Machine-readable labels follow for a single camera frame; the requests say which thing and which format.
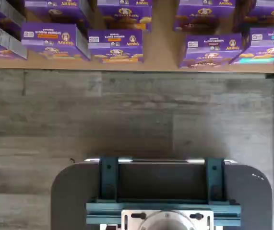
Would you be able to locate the silver robot mounting plate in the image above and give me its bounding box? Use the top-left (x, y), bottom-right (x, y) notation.
top-left (121, 209), bottom-right (214, 230)

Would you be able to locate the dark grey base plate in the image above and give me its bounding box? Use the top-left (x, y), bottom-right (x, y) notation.
top-left (50, 162), bottom-right (273, 230)

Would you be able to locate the wooden shelf board with purple boxes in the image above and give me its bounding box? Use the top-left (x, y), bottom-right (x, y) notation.
top-left (0, 0), bottom-right (274, 73)

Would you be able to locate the silver metal rod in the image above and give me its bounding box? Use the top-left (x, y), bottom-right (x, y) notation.
top-left (83, 157), bottom-right (238, 166)

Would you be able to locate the teal metal base frame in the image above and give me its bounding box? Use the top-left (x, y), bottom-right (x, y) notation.
top-left (86, 157), bottom-right (242, 227)

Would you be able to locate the purple Annie's box teal label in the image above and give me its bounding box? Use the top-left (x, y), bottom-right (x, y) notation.
top-left (229, 27), bottom-right (274, 66)

